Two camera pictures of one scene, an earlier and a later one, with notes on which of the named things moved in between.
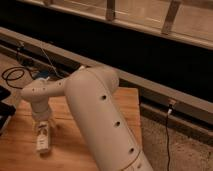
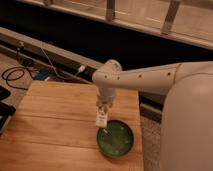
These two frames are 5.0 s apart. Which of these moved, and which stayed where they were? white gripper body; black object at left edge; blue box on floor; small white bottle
Moved: small white bottle; white gripper body
Stayed: blue box on floor; black object at left edge
